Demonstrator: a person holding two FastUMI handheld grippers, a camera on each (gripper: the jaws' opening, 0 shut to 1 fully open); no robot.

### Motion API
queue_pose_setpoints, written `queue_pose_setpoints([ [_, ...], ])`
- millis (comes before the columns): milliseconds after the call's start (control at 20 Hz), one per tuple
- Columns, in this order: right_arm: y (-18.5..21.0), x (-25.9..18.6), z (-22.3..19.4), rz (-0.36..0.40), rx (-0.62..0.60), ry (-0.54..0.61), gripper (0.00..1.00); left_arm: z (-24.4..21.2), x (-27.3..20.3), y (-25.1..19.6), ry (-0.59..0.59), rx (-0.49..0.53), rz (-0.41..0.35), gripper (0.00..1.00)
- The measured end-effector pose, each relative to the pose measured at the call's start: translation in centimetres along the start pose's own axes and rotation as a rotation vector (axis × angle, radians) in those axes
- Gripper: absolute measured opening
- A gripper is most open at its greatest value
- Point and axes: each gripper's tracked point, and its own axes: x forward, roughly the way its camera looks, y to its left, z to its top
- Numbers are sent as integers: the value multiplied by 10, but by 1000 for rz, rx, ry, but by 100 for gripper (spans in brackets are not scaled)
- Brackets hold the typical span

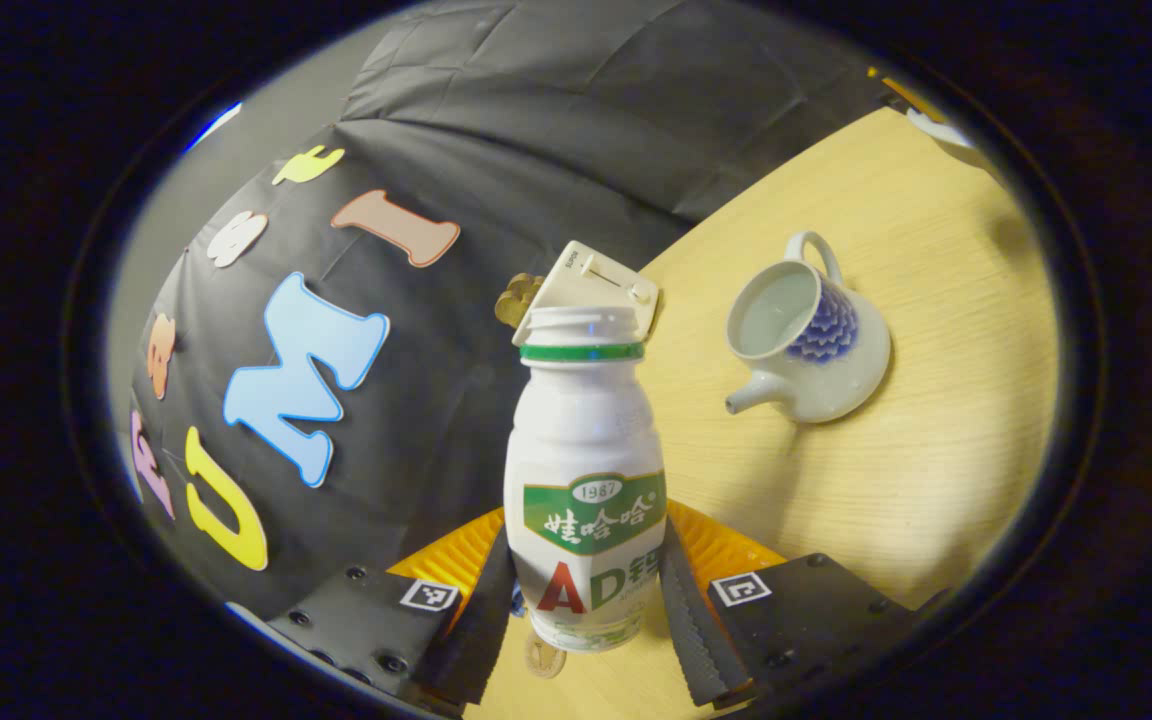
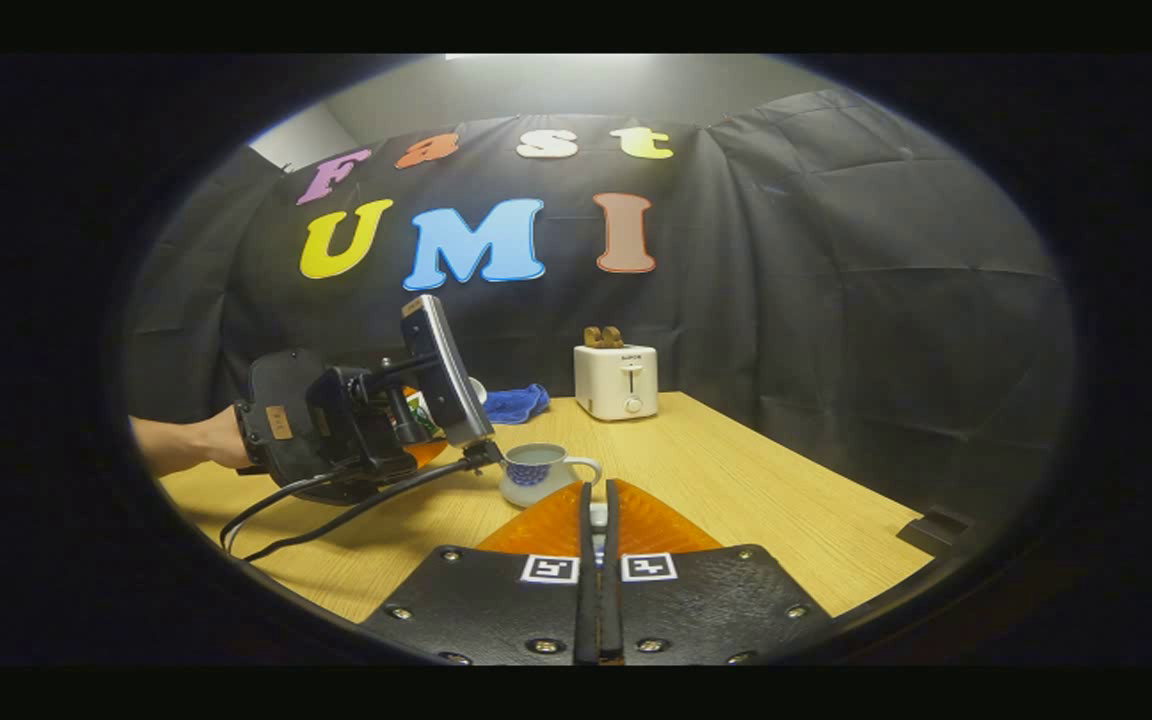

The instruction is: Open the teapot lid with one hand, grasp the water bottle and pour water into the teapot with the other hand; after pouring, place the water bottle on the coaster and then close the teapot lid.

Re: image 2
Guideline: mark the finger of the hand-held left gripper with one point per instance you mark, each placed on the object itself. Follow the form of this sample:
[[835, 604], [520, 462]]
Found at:
[[426, 453]]

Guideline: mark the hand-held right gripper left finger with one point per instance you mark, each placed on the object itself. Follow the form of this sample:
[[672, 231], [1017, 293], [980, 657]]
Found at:
[[496, 610]]

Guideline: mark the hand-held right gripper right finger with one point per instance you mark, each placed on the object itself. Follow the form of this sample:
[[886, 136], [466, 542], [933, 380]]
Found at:
[[706, 610]]

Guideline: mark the white water bottle green label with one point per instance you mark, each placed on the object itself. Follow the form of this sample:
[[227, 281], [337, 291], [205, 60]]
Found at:
[[424, 412]]

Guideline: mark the white teacup blue pattern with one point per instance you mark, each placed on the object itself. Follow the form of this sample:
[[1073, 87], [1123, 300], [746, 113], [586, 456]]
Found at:
[[536, 475]]

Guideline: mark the blue towel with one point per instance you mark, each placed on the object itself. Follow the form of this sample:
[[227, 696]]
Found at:
[[516, 403]]

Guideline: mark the white toaster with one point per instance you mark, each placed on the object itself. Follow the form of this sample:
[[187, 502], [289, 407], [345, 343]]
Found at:
[[616, 385]]

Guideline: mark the brown toast slice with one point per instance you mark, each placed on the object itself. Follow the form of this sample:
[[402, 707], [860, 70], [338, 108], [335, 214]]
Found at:
[[613, 337], [593, 337]]

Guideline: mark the dark block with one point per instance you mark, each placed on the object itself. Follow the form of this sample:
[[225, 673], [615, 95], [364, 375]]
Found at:
[[936, 530]]

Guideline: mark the black backdrop cloth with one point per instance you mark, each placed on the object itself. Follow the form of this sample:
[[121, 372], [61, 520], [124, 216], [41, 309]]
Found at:
[[836, 300]]

